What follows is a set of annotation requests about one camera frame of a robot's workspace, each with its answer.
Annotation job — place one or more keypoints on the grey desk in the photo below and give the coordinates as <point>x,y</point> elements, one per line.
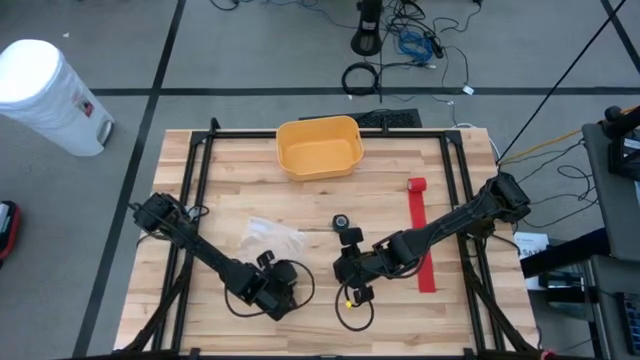
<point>612,200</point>

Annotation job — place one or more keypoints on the black keyboard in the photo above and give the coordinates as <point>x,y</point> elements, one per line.
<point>630,325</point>

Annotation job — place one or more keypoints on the clear plastic zip bag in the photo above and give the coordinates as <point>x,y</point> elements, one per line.
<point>270,235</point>

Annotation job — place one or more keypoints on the red black floor device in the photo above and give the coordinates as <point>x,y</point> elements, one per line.
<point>10,230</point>

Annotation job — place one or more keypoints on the yellow plastic bin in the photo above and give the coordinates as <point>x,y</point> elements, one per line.
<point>320,150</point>

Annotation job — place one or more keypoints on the black desk equipment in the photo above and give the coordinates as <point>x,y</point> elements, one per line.
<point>620,145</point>

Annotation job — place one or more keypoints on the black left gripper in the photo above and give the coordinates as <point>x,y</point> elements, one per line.
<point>275,307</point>

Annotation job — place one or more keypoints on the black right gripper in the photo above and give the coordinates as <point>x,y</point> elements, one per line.
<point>367,265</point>

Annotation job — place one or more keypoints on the black mesh floor panel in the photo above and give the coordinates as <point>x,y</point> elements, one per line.
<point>390,119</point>

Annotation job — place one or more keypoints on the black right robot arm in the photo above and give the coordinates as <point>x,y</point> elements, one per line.
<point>450,220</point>

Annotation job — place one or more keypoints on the red elastic bandage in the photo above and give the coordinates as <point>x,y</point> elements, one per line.
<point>416,210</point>

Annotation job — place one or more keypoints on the red clamp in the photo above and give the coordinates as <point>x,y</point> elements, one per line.
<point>547,355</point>

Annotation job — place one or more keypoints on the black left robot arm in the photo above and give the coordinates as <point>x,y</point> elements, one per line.
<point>200,247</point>

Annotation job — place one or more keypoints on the black floor stand base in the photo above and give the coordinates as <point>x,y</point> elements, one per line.
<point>367,35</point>

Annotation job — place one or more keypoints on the white printed box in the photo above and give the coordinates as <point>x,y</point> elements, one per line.
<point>530,247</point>

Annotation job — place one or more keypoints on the white trash can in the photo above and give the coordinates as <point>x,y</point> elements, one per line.
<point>45,95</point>

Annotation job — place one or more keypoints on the black power strip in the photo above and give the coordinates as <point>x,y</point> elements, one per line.
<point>434,45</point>

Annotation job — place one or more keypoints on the green elastic bandage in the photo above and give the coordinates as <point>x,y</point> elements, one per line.
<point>335,220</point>

